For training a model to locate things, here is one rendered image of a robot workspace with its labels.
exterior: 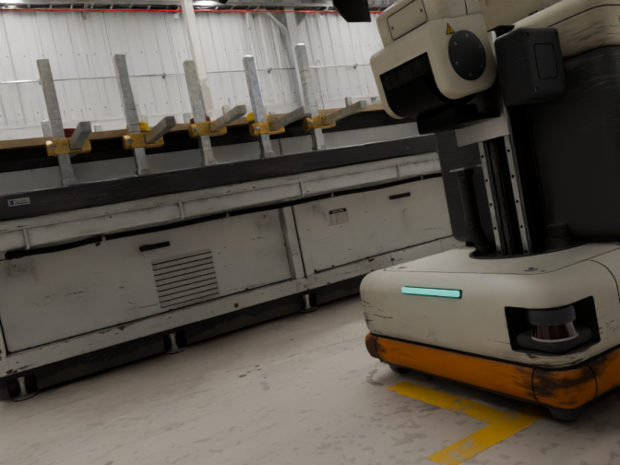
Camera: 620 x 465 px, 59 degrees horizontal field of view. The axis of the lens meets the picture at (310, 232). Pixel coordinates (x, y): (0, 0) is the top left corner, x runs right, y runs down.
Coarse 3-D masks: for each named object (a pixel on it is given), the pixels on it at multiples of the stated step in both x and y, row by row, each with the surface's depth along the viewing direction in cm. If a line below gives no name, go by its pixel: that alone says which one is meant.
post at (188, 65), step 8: (184, 64) 206; (192, 64) 206; (192, 72) 206; (192, 80) 205; (192, 88) 205; (192, 96) 205; (200, 96) 207; (192, 104) 207; (200, 104) 206; (192, 112) 208; (200, 112) 206; (200, 120) 206; (200, 136) 206; (208, 136) 207; (200, 144) 207; (208, 144) 207; (200, 152) 209; (208, 152) 207
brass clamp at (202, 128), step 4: (192, 124) 206; (196, 124) 205; (200, 124) 205; (204, 124) 206; (208, 124) 207; (188, 128) 207; (192, 128) 204; (196, 128) 204; (200, 128) 205; (204, 128) 206; (208, 128) 207; (224, 128) 210; (192, 132) 204; (196, 132) 205; (200, 132) 205; (204, 132) 206; (208, 132) 207; (212, 132) 208; (216, 132) 208; (220, 132) 209; (224, 132) 210; (192, 136) 205; (196, 136) 206; (212, 136) 212
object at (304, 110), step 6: (300, 108) 197; (306, 108) 195; (288, 114) 205; (294, 114) 201; (300, 114) 198; (306, 114) 198; (276, 120) 214; (282, 120) 209; (288, 120) 206; (294, 120) 205; (270, 126) 219; (276, 126) 215; (282, 126) 216
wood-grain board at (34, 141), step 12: (336, 108) 256; (372, 108) 266; (240, 120) 232; (96, 132) 203; (108, 132) 205; (120, 132) 207; (168, 132) 218; (180, 132) 223; (0, 144) 188; (12, 144) 190; (24, 144) 191; (36, 144) 193
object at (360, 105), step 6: (360, 102) 207; (366, 102) 208; (348, 108) 214; (354, 108) 211; (360, 108) 208; (330, 114) 225; (336, 114) 222; (342, 114) 218; (348, 114) 217; (324, 120) 230; (330, 120) 226; (336, 120) 226
